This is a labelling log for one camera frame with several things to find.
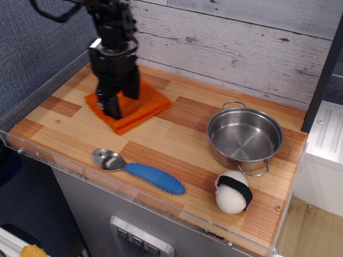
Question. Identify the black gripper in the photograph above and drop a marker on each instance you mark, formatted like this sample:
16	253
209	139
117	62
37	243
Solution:
115	72

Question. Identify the orange towel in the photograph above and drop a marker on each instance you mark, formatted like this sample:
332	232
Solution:
134	112

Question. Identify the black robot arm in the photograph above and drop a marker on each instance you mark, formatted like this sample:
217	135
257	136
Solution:
113	20

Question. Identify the clear acrylic table guard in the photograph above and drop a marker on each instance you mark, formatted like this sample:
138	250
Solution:
55	126

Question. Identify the grey metal cabinet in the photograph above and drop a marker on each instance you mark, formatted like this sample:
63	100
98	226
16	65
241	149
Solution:
92	208

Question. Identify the stainless steel pot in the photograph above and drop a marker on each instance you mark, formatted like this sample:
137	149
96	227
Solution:
244	139

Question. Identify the silver button panel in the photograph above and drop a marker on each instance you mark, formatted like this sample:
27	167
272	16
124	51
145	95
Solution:
134	241

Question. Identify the white plush sushi toy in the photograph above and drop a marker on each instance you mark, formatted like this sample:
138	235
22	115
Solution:
232	192

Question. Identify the yellow object bottom left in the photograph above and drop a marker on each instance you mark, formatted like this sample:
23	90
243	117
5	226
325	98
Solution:
32	251

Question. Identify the white cabinet right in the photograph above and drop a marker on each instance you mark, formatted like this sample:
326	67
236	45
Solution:
319	180

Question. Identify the blue handled metal spoon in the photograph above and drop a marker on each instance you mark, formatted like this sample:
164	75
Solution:
110	161

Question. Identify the dark vertical post right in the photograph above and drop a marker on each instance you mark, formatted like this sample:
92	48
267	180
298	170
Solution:
324	79

